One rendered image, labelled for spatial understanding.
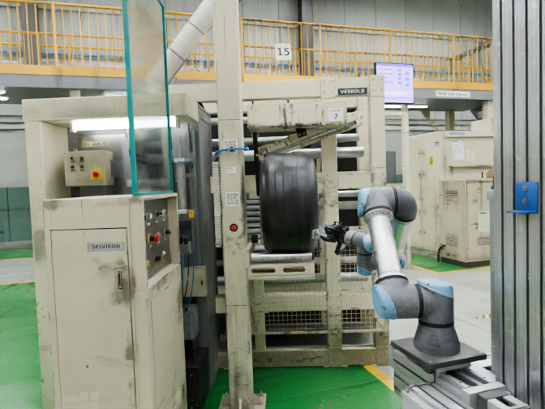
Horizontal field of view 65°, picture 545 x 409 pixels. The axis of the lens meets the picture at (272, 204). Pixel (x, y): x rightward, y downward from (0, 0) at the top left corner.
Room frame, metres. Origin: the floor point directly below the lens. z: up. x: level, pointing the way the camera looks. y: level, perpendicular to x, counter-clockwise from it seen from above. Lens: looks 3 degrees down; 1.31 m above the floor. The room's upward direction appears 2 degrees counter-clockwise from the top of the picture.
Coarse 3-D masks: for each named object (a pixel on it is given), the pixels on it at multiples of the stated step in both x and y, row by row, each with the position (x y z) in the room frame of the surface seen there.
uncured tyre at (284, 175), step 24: (264, 168) 2.25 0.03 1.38; (288, 168) 2.22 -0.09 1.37; (312, 168) 2.25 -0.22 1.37; (264, 192) 2.18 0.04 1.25; (288, 192) 2.15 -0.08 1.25; (312, 192) 2.17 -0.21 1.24; (264, 216) 2.18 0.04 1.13; (288, 216) 2.15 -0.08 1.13; (312, 216) 2.16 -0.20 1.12; (264, 240) 2.26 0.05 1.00; (288, 240) 2.21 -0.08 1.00; (312, 240) 2.23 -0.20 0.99
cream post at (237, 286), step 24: (216, 0) 2.36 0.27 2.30; (216, 24) 2.36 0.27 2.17; (216, 48) 2.36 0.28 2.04; (216, 72) 2.36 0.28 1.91; (240, 72) 2.43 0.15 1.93; (240, 96) 2.37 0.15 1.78; (240, 120) 2.36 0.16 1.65; (240, 144) 2.36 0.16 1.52; (240, 168) 2.36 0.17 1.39; (240, 192) 2.36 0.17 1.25; (240, 216) 2.36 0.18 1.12; (240, 240) 2.36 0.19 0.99; (240, 264) 2.36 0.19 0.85; (240, 288) 2.36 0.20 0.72; (240, 312) 2.36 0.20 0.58; (240, 336) 2.36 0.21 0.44; (240, 360) 2.36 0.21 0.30; (240, 384) 2.36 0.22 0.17
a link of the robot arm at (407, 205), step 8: (400, 192) 1.66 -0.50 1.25; (408, 192) 1.68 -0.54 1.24; (400, 200) 1.65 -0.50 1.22; (408, 200) 1.66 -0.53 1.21; (400, 208) 1.66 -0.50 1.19; (408, 208) 1.67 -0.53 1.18; (416, 208) 1.70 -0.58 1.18; (400, 216) 1.70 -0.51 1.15; (408, 216) 1.70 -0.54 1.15; (392, 224) 1.81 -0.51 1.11; (400, 224) 1.75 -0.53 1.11; (408, 224) 1.75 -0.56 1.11; (400, 232) 1.78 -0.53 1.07; (408, 232) 1.80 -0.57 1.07; (400, 240) 1.81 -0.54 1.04; (400, 248) 1.85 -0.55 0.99; (400, 256) 1.89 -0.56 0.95; (400, 264) 1.93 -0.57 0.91
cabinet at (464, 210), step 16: (448, 192) 6.22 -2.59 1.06; (464, 192) 5.94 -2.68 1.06; (480, 192) 6.00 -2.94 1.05; (448, 208) 6.24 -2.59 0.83; (464, 208) 5.94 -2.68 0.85; (480, 208) 6.00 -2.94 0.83; (448, 224) 6.24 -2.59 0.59; (464, 224) 5.94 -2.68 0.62; (480, 224) 5.99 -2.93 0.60; (448, 240) 6.25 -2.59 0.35; (464, 240) 5.95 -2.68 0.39; (480, 240) 5.99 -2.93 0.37; (448, 256) 6.25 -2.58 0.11; (464, 256) 5.95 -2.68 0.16; (480, 256) 5.99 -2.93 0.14
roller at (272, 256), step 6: (270, 252) 2.30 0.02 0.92; (276, 252) 2.29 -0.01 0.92; (282, 252) 2.29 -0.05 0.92; (288, 252) 2.29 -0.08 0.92; (294, 252) 2.28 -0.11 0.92; (300, 252) 2.28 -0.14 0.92; (306, 252) 2.28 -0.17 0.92; (312, 252) 2.28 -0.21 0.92; (252, 258) 2.28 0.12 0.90; (258, 258) 2.28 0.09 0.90; (264, 258) 2.28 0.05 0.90; (270, 258) 2.27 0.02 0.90; (276, 258) 2.27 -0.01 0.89; (282, 258) 2.27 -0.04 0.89; (288, 258) 2.27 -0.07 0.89; (294, 258) 2.27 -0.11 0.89; (300, 258) 2.27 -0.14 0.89; (306, 258) 2.27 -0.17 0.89; (312, 258) 2.27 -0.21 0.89
